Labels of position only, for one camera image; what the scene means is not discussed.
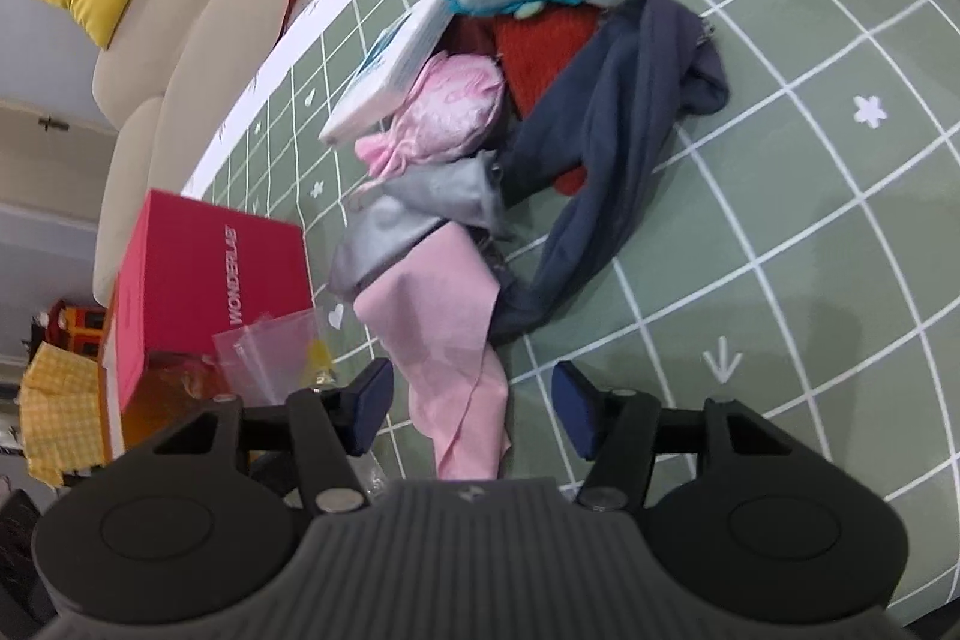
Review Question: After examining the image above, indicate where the navy blue garment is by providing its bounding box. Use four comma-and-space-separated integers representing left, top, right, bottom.
487, 0, 730, 345

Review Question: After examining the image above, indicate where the yellow checked tablecloth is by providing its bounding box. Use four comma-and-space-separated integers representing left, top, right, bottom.
19, 340, 106, 487

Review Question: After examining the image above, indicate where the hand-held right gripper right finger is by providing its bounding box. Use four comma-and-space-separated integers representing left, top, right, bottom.
551, 361, 781, 512

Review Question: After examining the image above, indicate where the dark chair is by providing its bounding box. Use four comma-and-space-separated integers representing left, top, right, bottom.
0, 488, 53, 618

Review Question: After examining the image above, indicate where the clear plastic bag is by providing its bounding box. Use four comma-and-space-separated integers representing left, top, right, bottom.
212, 308, 338, 405

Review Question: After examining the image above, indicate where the beige sofa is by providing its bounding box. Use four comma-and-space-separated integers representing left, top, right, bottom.
91, 0, 496, 311

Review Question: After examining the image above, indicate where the beige door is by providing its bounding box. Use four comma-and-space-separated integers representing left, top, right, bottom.
0, 98, 121, 210

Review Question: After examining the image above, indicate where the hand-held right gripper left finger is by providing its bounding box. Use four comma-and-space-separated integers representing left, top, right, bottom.
154, 357, 396, 515

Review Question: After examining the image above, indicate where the pink drawstring bag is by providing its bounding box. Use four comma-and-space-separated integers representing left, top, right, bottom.
354, 51, 507, 180

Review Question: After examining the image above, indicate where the orange box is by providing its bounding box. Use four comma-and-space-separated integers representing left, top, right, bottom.
100, 302, 226, 461

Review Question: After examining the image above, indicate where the white flat box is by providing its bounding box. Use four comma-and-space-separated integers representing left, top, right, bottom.
319, 0, 455, 145

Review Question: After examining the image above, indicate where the red knitted cloth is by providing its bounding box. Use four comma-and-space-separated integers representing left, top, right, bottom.
450, 2, 601, 195

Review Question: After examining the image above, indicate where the grey satin cloth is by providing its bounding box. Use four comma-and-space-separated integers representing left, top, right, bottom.
328, 149, 511, 304

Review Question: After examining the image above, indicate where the green grid tablecloth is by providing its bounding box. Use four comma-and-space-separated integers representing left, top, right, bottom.
180, 0, 960, 626

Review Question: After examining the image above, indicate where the pink cloth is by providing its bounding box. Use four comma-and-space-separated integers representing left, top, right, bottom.
352, 225, 515, 481

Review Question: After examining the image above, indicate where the stack of red stools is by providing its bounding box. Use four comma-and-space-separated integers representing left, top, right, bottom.
30, 299, 113, 360

